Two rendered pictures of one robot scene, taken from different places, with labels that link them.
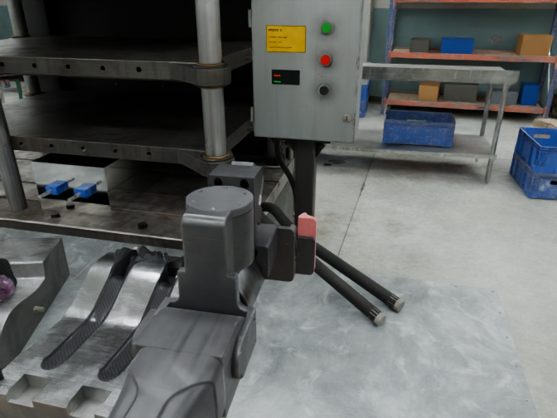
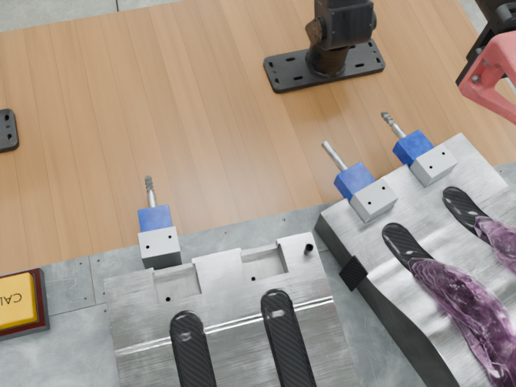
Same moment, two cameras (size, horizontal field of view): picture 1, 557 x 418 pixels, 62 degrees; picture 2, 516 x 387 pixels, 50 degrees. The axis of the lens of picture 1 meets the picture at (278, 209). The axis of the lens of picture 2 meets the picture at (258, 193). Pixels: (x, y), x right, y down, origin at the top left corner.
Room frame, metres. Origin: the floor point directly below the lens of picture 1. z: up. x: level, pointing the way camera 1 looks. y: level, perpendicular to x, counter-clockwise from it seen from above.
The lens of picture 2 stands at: (0.72, 0.24, 1.53)
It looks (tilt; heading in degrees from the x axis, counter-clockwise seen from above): 63 degrees down; 143
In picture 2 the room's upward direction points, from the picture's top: 9 degrees clockwise
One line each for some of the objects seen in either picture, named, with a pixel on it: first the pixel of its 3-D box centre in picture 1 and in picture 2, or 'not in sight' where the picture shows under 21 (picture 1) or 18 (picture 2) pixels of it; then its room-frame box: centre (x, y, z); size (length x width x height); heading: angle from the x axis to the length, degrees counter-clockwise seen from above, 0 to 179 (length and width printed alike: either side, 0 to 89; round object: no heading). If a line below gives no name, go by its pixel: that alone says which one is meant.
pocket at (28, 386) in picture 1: (31, 395); (262, 265); (0.55, 0.40, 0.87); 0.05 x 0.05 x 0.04; 76
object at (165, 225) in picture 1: (116, 183); not in sight; (1.75, 0.66, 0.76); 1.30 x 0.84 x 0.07; 76
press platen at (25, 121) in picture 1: (113, 136); not in sight; (1.75, 0.64, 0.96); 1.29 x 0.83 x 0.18; 76
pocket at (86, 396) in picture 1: (90, 408); (176, 285); (0.53, 0.29, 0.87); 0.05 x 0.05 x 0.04; 76
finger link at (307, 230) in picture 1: (288, 233); not in sight; (0.48, -0.01, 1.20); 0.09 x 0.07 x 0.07; 169
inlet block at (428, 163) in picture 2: not in sight; (409, 144); (0.48, 0.68, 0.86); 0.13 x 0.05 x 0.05; 4
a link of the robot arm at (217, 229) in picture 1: (206, 275); not in sight; (0.33, 0.06, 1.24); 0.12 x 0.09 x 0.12; 169
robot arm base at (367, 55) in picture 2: not in sight; (328, 50); (0.27, 0.68, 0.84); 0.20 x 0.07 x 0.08; 79
